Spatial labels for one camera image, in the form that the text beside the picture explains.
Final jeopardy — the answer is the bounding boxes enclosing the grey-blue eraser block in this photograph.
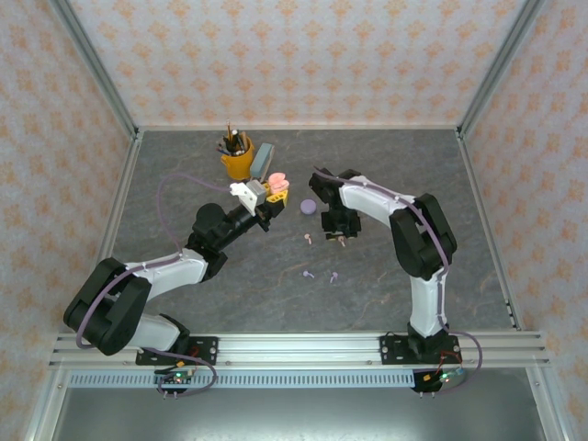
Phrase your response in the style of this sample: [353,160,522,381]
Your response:
[249,141,276,181]

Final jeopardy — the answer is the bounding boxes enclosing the slotted grey cable duct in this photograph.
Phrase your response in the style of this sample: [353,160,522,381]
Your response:
[68,370,424,390]

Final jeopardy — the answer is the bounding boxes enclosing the wide aluminium mounting rail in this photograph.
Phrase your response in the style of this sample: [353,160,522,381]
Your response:
[48,333,551,369]

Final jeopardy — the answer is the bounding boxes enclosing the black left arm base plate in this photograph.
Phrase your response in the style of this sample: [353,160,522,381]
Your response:
[135,336,220,367]

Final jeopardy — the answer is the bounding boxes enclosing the aluminium frame post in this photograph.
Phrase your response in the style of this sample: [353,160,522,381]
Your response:
[48,0,141,139]
[457,0,548,139]

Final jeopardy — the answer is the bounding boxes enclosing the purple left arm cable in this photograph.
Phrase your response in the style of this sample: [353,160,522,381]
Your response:
[75,173,235,397]

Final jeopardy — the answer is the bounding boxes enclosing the grey metal panel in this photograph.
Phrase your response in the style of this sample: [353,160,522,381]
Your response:
[50,385,552,441]

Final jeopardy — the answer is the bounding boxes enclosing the aluminium lower frame leg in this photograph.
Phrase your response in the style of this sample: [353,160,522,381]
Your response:
[526,367,569,441]
[25,367,70,441]

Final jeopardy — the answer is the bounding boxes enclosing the pink earbud charging case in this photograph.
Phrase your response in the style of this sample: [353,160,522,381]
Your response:
[268,172,292,195]

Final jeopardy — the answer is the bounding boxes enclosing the aluminium table back rail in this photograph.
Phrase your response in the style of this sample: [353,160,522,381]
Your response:
[135,123,463,133]

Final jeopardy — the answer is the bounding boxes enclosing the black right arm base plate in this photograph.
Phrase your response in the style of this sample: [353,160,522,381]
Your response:
[379,334,460,367]

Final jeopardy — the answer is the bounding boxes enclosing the yellow pencil cup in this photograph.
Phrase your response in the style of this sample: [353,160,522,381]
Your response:
[220,135,256,181]

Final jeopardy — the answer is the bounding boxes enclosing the aluminium table side rail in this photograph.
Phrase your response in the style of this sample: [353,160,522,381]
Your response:
[454,128,525,332]
[98,130,144,267]

